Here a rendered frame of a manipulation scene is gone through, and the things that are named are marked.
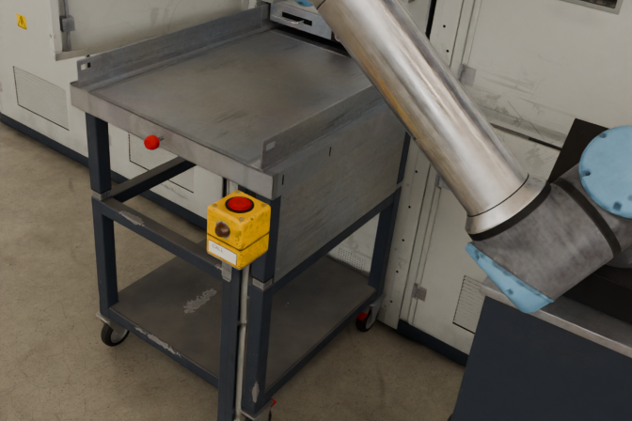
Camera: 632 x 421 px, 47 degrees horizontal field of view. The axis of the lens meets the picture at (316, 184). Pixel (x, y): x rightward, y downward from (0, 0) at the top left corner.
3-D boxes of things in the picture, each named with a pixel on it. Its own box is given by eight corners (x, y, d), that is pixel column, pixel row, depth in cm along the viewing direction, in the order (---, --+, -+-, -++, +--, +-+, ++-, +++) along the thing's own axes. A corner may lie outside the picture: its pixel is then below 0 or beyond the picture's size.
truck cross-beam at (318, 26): (424, 70, 196) (429, 50, 193) (269, 20, 221) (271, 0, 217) (433, 66, 199) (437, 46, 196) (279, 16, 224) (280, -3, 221)
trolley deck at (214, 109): (272, 201, 146) (274, 175, 143) (71, 105, 174) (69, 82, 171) (427, 104, 195) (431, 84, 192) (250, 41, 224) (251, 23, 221)
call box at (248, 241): (239, 272, 124) (242, 223, 118) (204, 253, 127) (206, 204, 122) (268, 251, 129) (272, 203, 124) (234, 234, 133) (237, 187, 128)
